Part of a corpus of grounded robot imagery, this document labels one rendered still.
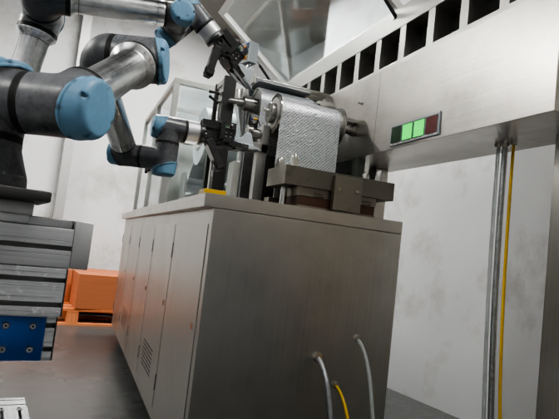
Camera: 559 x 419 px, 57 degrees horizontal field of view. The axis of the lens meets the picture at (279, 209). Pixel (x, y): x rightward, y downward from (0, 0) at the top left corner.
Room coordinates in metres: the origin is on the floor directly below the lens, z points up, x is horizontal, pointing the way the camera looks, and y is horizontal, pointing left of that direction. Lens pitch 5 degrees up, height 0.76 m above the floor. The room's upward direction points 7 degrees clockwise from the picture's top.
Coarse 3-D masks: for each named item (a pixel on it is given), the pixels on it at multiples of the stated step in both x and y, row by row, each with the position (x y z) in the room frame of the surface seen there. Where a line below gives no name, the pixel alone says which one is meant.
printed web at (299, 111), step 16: (272, 96) 2.02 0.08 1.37; (288, 96) 2.06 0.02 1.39; (288, 112) 1.79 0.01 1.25; (304, 112) 1.81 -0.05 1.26; (320, 112) 1.84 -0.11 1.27; (336, 112) 1.87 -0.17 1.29; (256, 128) 2.15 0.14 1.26; (320, 128) 1.84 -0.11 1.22; (336, 128) 1.86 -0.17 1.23; (272, 144) 1.90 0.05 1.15; (240, 192) 2.14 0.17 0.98
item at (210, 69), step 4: (212, 48) 1.73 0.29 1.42; (216, 48) 1.70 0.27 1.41; (220, 48) 1.71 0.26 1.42; (212, 52) 1.70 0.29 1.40; (216, 52) 1.70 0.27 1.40; (212, 56) 1.70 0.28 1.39; (216, 56) 1.70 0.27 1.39; (208, 60) 1.73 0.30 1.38; (212, 60) 1.70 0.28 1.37; (216, 60) 1.71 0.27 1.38; (208, 64) 1.70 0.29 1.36; (212, 64) 1.70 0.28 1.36; (208, 68) 1.70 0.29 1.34; (212, 68) 1.70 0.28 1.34; (204, 72) 1.71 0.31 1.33; (208, 72) 1.70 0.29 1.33; (212, 72) 1.70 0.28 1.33; (204, 76) 1.72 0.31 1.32; (208, 76) 1.71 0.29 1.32
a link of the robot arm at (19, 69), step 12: (0, 60) 0.90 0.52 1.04; (12, 60) 0.91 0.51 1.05; (0, 72) 0.90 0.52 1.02; (12, 72) 0.91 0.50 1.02; (24, 72) 0.91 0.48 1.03; (0, 84) 0.89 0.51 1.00; (12, 84) 0.89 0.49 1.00; (0, 96) 0.89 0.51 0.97; (12, 96) 0.89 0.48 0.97; (0, 108) 0.90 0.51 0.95; (12, 108) 0.89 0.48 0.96; (0, 120) 0.91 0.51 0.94; (12, 120) 0.91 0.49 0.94; (12, 132) 0.93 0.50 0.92; (24, 132) 0.94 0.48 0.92
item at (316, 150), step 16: (288, 128) 1.79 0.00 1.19; (304, 128) 1.81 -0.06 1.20; (288, 144) 1.79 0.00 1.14; (304, 144) 1.82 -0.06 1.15; (320, 144) 1.84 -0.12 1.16; (336, 144) 1.86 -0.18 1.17; (288, 160) 1.79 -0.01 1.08; (304, 160) 1.82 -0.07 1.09; (320, 160) 1.84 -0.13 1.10; (336, 160) 1.86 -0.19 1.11
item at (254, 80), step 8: (256, 80) 2.09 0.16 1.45; (264, 80) 2.07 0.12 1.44; (272, 80) 2.08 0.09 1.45; (264, 88) 2.15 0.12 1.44; (272, 88) 2.13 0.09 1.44; (280, 88) 2.12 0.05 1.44; (288, 88) 2.11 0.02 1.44; (296, 88) 2.12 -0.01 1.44; (304, 88) 2.13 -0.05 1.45; (304, 96) 2.20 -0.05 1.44; (312, 96) 2.22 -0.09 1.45; (320, 96) 2.20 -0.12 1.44; (328, 96) 2.18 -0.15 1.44
